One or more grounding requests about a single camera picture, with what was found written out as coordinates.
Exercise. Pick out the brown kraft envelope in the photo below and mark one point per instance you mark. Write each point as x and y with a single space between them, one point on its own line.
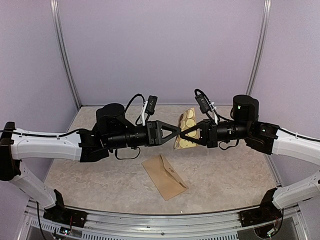
164 176

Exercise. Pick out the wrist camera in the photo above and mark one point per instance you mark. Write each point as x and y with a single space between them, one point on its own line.
151 104
203 103

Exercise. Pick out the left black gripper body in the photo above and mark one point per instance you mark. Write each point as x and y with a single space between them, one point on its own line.
150 140

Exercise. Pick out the round sticker seal sheet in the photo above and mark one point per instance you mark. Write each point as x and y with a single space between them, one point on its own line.
186 120

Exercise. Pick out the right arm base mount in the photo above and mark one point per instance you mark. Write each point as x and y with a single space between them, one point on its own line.
265 212

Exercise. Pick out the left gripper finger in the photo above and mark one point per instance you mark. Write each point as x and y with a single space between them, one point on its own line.
163 139
167 129

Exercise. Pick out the right aluminium frame post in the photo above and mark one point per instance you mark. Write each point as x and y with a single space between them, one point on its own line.
260 46

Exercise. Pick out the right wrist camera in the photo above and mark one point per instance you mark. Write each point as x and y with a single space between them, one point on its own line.
203 103

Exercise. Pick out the aluminium frame post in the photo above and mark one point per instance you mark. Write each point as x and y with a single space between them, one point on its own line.
260 46
54 5

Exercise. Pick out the left aluminium frame post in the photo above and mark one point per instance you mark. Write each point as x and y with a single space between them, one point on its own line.
54 5

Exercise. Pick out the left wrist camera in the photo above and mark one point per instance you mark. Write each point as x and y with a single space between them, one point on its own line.
151 104

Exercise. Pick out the front aluminium rail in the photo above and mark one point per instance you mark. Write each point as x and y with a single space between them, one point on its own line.
103 225

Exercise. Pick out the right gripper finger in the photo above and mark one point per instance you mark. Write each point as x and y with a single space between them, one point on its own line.
190 142
198 128

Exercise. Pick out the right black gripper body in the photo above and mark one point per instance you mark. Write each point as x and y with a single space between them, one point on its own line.
211 133

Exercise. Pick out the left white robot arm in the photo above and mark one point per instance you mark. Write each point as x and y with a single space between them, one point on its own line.
112 131

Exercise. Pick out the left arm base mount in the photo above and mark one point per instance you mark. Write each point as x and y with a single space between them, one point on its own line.
59 213

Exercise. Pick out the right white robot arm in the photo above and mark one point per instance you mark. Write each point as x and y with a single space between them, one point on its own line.
266 138

